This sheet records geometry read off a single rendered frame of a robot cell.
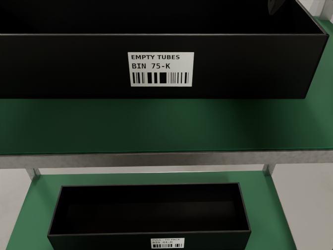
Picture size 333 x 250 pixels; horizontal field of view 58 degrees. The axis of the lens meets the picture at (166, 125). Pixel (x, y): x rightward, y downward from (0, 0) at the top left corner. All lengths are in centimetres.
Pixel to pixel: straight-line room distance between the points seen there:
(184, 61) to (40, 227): 81
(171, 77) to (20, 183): 136
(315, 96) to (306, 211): 110
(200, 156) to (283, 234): 70
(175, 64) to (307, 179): 137
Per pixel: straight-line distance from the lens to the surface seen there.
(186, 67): 46
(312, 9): 350
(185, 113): 47
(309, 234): 155
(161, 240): 93
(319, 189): 172
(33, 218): 113
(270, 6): 36
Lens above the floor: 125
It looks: 42 degrees down
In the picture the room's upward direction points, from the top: straight up
